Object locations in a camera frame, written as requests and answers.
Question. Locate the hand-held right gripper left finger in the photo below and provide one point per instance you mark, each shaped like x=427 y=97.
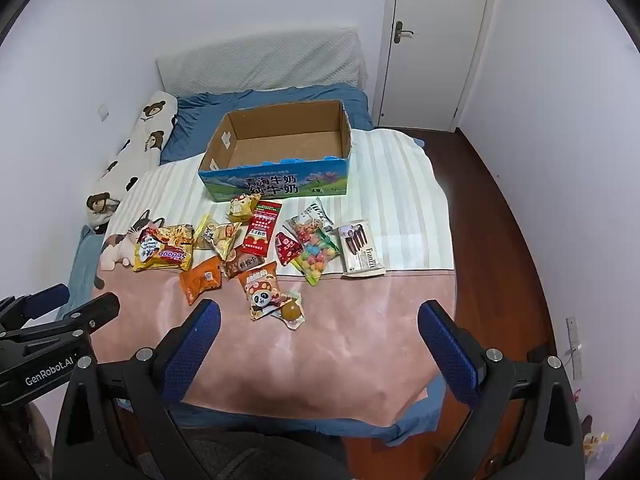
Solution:
x=195 y=345

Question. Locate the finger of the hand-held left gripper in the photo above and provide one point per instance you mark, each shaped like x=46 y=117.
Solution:
x=95 y=310
x=50 y=296

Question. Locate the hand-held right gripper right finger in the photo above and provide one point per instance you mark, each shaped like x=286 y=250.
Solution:
x=450 y=355

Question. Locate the orange snack packet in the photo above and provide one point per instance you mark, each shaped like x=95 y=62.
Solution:
x=200 y=280

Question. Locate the yellow noodle packet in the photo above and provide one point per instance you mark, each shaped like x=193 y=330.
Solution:
x=162 y=252

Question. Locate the white brown cookie packet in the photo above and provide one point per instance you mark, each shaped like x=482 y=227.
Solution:
x=242 y=266

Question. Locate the yellow biscuit packet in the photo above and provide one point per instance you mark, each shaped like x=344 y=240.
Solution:
x=217 y=235

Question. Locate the long red packet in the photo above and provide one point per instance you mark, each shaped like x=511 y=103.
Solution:
x=260 y=232

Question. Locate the red triangular packet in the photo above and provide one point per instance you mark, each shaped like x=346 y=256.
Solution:
x=287 y=247

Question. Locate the white chocolate wafer packet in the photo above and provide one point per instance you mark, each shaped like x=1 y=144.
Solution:
x=360 y=250

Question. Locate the small mushroom print packet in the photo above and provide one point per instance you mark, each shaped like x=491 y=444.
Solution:
x=242 y=207

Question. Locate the colourful candy bag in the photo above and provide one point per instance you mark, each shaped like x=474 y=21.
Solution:
x=315 y=255

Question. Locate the white black striped packet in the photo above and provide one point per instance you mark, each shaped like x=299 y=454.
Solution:
x=315 y=212

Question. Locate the printed cardboard box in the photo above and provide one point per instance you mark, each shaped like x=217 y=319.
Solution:
x=280 y=187

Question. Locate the panda print packet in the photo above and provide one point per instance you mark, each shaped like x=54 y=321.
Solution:
x=262 y=297

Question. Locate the clear packet with brown ball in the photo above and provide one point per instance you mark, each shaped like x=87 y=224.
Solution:
x=292 y=311

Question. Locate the pink blanket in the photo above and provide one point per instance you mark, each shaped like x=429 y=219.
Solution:
x=340 y=350

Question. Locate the striped white blanket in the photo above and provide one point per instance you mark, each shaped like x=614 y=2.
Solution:
x=400 y=200

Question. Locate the small colourful toy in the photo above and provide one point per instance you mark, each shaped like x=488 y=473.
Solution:
x=595 y=442

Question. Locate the bear print pillow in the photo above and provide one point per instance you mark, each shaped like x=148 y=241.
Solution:
x=145 y=130

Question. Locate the blue bedsheet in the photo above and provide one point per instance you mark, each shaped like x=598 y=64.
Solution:
x=195 y=120

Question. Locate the white door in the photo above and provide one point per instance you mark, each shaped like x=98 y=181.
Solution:
x=430 y=70

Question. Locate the grey bed cushion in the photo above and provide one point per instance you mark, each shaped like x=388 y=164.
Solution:
x=260 y=60

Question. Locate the white wall socket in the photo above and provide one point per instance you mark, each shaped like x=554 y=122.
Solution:
x=103 y=112
x=572 y=330

